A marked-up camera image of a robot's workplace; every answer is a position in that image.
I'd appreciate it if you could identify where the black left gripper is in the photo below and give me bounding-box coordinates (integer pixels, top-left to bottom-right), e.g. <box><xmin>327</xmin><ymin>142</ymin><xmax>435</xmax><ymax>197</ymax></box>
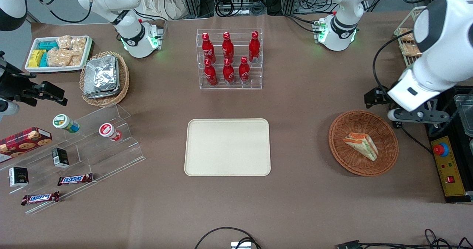
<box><xmin>364</xmin><ymin>88</ymin><xmax>389</xmax><ymax>109</ymax></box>

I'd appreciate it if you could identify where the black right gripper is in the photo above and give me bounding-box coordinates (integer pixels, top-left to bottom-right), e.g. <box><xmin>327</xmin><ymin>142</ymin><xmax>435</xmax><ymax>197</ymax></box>
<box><xmin>0</xmin><ymin>51</ymin><xmax>69</xmax><ymax>107</ymax></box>

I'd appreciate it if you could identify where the triangular sandwich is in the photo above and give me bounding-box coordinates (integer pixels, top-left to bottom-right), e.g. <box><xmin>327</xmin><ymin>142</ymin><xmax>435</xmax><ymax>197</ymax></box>
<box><xmin>343</xmin><ymin>132</ymin><xmax>379</xmax><ymax>162</ymax></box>

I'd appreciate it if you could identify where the white rectangular snack tray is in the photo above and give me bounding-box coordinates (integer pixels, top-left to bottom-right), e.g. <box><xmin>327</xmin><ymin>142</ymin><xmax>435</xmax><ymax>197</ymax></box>
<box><xmin>24</xmin><ymin>35</ymin><xmax>93</xmax><ymax>74</ymax></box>

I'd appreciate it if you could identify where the round brown wicker basket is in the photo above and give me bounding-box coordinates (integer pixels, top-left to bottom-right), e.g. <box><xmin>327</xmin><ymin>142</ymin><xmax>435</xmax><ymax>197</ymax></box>
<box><xmin>328</xmin><ymin>110</ymin><xmax>399</xmax><ymax>177</ymax></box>

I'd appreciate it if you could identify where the oval light wicker basket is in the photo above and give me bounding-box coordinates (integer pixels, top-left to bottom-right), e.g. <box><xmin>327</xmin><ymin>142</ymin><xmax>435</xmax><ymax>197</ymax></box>
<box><xmin>79</xmin><ymin>51</ymin><xmax>130</xmax><ymax>108</ymax></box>

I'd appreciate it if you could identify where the beige plastic serving tray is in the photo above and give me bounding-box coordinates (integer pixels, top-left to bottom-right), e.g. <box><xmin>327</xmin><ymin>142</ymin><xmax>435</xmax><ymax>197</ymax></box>
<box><xmin>184</xmin><ymin>118</ymin><xmax>272</xmax><ymax>177</ymax></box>

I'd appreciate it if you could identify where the green lid cup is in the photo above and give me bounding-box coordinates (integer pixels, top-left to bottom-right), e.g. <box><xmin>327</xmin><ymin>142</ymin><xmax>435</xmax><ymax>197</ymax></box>
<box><xmin>52</xmin><ymin>114</ymin><xmax>81</xmax><ymax>134</ymax></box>

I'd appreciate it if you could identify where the yellow snack packet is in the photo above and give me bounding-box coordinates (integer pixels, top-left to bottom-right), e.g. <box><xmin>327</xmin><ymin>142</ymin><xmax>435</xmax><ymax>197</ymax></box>
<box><xmin>28</xmin><ymin>49</ymin><xmax>47</xmax><ymax>68</ymax></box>

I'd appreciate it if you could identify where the silver foil packet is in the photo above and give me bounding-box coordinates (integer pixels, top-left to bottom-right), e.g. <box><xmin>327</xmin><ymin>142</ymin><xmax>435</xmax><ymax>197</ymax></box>
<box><xmin>84</xmin><ymin>55</ymin><xmax>119</xmax><ymax>94</ymax></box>
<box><xmin>83</xmin><ymin>61</ymin><xmax>121</xmax><ymax>99</ymax></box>

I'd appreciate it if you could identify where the red cookie box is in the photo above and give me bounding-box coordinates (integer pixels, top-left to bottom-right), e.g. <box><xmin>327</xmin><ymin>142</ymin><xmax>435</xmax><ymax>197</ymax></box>
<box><xmin>0</xmin><ymin>127</ymin><xmax>53</xmax><ymax>164</ymax></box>

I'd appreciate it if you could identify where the clear bagged rice cracker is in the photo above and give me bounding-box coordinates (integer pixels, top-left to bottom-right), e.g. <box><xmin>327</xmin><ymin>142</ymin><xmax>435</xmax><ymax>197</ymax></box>
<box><xmin>401</xmin><ymin>43</ymin><xmax>422</xmax><ymax>57</ymax></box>
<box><xmin>398</xmin><ymin>28</ymin><xmax>415</xmax><ymax>42</ymax></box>

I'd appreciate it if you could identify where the small black box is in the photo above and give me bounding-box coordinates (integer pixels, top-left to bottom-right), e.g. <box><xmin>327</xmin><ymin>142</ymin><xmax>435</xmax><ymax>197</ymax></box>
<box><xmin>51</xmin><ymin>147</ymin><xmax>70</xmax><ymax>168</ymax></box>

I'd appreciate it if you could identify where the red lid cup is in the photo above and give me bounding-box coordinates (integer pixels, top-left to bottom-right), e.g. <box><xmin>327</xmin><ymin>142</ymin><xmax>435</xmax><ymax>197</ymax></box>
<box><xmin>98</xmin><ymin>123</ymin><xmax>123</xmax><ymax>142</ymax></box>

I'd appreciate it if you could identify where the clear acrylic stepped display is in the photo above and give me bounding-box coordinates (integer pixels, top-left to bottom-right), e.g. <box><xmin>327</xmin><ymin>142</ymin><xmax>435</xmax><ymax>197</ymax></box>
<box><xmin>0</xmin><ymin>104</ymin><xmax>146</xmax><ymax>215</ymax></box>

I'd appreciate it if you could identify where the snickers chocolate bar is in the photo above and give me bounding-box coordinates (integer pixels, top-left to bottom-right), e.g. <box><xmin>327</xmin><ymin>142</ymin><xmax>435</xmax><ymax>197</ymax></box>
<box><xmin>57</xmin><ymin>173</ymin><xmax>94</xmax><ymax>187</ymax></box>
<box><xmin>21</xmin><ymin>191</ymin><xmax>61</xmax><ymax>206</ymax></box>

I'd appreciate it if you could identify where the black and white box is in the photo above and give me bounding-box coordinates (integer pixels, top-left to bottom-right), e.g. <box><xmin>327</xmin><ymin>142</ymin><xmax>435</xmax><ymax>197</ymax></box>
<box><xmin>8</xmin><ymin>166</ymin><xmax>29</xmax><ymax>188</ymax></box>

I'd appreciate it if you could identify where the clear plastic container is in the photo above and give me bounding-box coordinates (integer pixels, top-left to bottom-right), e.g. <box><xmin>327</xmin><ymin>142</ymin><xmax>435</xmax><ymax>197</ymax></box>
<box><xmin>453</xmin><ymin>93</ymin><xmax>473</xmax><ymax>138</ymax></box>

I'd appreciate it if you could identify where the yellow emergency stop panel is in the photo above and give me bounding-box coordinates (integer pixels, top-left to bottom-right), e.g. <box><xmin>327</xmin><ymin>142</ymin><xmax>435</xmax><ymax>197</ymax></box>
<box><xmin>430</xmin><ymin>135</ymin><xmax>467</xmax><ymax>197</ymax></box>

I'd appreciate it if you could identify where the black countertop appliance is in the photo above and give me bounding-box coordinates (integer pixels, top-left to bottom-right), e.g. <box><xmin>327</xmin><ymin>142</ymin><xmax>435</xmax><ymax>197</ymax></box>
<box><xmin>424</xmin><ymin>86</ymin><xmax>473</xmax><ymax>204</ymax></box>

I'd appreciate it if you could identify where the red cola bottle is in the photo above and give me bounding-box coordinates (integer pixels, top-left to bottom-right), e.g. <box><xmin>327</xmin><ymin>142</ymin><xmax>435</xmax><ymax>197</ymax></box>
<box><xmin>248</xmin><ymin>31</ymin><xmax>261</xmax><ymax>63</ymax></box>
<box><xmin>204</xmin><ymin>58</ymin><xmax>218</xmax><ymax>87</ymax></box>
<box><xmin>222</xmin><ymin>31</ymin><xmax>235</xmax><ymax>62</ymax></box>
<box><xmin>201</xmin><ymin>33</ymin><xmax>216</xmax><ymax>63</ymax></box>
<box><xmin>222</xmin><ymin>58</ymin><xmax>236</xmax><ymax>86</ymax></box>
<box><xmin>238</xmin><ymin>56</ymin><xmax>251</xmax><ymax>85</ymax></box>

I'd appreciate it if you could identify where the clear acrylic bottle rack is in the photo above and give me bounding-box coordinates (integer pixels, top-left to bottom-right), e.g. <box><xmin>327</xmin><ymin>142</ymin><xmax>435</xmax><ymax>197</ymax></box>
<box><xmin>196</xmin><ymin>28</ymin><xmax>264</xmax><ymax>91</ymax></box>

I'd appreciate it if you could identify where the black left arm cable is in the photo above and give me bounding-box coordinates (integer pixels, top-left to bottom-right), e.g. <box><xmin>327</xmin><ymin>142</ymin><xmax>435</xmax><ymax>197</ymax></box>
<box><xmin>372</xmin><ymin>35</ymin><xmax>424</xmax><ymax>94</ymax></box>

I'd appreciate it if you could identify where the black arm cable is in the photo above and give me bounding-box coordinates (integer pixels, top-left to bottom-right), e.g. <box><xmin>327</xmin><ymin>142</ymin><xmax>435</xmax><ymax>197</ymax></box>
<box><xmin>372</xmin><ymin>35</ymin><xmax>424</xmax><ymax>94</ymax></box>
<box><xmin>27</xmin><ymin>0</ymin><xmax>95</xmax><ymax>24</ymax></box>

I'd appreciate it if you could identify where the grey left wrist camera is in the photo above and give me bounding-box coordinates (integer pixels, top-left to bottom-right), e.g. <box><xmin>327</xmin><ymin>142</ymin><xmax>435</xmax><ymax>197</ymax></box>
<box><xmin>387</xmin><ymin>108</ymin><xmax>450</xmax><ymax>127</ymax></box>

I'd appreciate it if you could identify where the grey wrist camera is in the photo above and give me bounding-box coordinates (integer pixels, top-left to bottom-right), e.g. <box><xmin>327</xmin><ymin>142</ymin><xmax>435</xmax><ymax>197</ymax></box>
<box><xmin>387</xmin><ymin>108</ymin><xmax>450</xmax><ymax>127</ymax></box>
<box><xmin>0</xmin><ymin>98</ymin><xmax>20</xmax><ymax>121</ymax></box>

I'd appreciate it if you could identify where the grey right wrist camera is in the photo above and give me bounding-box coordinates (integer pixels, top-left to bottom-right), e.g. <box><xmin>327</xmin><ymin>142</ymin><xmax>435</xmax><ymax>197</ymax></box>
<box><xmin>0</xmin><ymin>98</ymin><xmax>20</xmax><ymax>121</ymax></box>

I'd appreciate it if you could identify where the black power cable with plug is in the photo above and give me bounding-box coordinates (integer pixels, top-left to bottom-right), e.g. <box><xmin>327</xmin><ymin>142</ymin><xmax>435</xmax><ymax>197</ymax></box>
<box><xmin>392</xmin><ymin>120</ymin><xmax>434</xmax><ymax>154</ymax></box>

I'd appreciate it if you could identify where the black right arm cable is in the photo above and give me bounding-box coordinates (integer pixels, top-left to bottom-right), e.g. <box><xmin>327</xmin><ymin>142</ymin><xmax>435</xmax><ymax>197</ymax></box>
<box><xmin>27</xmin><ymin>0</ymin><xmax>95</xmax><ymax>24</ymax></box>

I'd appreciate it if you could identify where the white wire rack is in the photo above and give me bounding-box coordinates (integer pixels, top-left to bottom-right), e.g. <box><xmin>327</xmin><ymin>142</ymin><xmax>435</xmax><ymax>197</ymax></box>
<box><xmin>393</xmin><ymin>6</ymin><xmax>426</xmax><ymax>69</ymax></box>

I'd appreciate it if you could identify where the black cable with connector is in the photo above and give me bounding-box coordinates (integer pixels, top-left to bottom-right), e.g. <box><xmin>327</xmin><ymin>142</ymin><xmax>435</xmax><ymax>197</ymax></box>
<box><xmin>334</xmin><ymin>228</ymin><xmax>473</xmax><ymax>249</ymax></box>

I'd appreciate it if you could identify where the coiled black cable bundle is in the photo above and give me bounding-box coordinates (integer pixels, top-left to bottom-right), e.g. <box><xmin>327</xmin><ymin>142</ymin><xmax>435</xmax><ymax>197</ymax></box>
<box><xmin>215</xmin><ymin>0</ymin><xmax>267</xmax><ymax>17</ymax></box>

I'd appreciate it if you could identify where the black looped cable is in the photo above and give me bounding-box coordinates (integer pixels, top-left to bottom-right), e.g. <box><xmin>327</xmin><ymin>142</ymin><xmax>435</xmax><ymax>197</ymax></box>
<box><xmin>194</xmin><ymin>226</ymin><xmax>261</xmax><ymax>249</ymax></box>

